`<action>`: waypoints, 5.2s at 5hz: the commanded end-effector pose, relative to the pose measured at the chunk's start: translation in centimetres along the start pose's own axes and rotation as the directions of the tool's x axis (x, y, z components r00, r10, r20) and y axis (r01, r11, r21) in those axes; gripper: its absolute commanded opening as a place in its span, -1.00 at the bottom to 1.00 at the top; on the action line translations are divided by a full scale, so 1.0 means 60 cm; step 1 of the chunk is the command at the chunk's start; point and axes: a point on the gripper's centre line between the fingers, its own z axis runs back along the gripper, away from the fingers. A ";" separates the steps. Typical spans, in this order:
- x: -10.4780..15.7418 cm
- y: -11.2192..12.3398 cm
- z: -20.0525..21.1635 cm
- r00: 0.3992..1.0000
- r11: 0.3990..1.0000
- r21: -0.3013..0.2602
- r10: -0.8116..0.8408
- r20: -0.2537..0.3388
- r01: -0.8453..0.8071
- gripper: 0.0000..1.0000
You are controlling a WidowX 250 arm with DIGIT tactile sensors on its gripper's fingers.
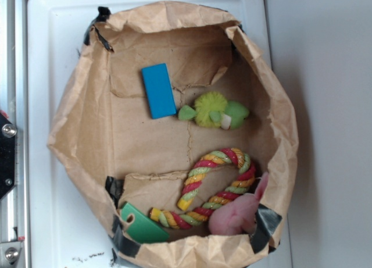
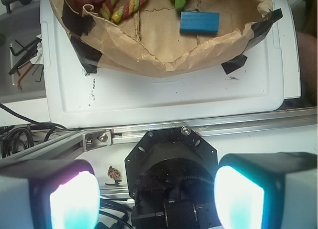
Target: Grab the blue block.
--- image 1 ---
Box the blue rectangular block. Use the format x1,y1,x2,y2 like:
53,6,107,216
141,63,177,119

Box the green fuzzy plush toy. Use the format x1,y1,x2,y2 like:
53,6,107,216
178,91,250,130

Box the brown paper bag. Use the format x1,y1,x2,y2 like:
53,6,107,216
48,1,299,267

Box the pink plush bunny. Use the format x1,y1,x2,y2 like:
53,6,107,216
209,172,270,235

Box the white plastic tray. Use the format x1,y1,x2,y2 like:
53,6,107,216
26,0,294,268

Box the multicolour twisted rope toy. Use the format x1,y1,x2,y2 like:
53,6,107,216
149,147,257,230

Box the black metal bracket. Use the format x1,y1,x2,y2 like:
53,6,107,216
0,111,17,199

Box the aluminium frame rail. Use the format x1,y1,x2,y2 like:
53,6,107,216
1,0,31,267

